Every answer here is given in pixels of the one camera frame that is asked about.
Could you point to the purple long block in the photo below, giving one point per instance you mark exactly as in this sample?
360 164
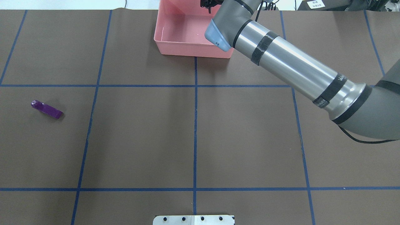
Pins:
46 109

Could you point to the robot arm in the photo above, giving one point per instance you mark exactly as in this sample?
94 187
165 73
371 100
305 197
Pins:
357 108

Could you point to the pink plastic box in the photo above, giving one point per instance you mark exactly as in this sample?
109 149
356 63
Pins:
180 29

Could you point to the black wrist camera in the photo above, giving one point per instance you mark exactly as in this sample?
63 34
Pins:
209 4

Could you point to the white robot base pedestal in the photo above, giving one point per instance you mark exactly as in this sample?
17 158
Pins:
194 220

